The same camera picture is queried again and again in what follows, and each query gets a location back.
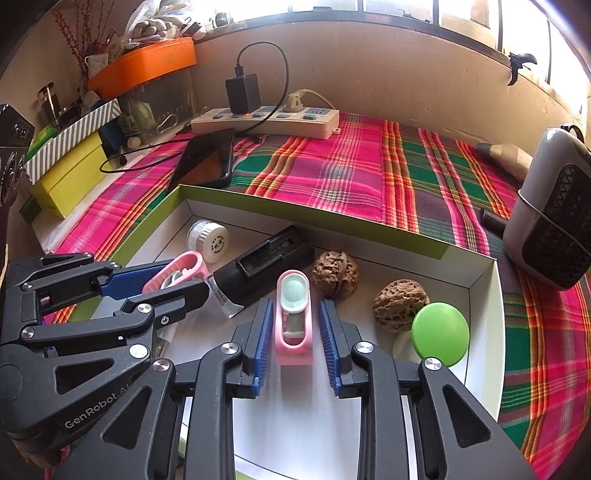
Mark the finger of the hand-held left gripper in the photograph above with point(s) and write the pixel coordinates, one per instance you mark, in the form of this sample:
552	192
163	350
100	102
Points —
129	279
184	295

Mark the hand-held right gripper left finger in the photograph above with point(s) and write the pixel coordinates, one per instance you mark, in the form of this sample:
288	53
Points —
262	341

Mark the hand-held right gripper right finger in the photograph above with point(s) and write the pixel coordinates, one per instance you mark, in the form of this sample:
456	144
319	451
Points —
330	346

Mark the pink plastic clip case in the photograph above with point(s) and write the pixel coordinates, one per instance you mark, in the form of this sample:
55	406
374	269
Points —
189	263
293	350

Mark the white mushroom-shaped toy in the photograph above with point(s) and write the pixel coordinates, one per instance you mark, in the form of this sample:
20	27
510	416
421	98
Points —
401	344

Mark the black stamp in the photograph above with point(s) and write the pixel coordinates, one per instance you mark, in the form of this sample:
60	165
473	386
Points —
268	267

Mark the brown walnut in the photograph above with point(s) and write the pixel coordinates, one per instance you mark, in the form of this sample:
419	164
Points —
400	304
336	273

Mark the white box with green sides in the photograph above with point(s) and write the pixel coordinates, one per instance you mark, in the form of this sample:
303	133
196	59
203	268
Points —
300	429

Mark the green round lid case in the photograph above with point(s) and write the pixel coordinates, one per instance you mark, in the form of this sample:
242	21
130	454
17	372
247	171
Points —
441	334

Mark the yellow box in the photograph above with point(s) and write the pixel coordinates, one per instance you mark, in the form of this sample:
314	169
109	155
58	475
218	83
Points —
69	184

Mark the black smartphone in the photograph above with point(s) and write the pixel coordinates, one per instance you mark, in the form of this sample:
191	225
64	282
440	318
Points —
207	159

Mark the striped box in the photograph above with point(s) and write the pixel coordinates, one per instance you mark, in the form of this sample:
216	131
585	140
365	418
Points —
78	129

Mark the clear storage container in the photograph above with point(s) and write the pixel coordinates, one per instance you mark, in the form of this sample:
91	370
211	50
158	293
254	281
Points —
157	106

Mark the plaid cloth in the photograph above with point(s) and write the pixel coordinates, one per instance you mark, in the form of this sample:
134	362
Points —
346	161

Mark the glass jar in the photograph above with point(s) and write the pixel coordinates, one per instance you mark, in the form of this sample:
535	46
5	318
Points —
47	106

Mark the small black tube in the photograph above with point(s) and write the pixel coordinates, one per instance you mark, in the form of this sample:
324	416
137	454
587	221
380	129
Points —
493	220

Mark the white power strip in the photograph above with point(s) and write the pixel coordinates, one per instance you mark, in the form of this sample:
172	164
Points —
300	122

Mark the black charger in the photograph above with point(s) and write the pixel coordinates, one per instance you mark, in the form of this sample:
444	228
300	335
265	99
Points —
242	94

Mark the orange box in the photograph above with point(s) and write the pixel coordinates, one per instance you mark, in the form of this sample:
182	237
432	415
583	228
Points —
147	60

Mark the white plug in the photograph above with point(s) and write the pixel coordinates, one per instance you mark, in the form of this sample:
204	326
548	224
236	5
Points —
293	102

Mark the red dried branches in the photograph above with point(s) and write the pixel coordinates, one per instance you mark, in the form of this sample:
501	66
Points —
69	37

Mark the grey space heater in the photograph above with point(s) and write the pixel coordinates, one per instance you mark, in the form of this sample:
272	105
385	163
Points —
554	230

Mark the clear plastic bag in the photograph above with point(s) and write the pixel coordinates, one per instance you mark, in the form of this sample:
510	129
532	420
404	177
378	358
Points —
157	23

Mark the pencil-shaped pouch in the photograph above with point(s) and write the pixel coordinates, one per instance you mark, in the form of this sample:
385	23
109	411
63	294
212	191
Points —
508	157

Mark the black clip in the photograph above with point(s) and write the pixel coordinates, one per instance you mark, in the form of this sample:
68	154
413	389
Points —
519	62

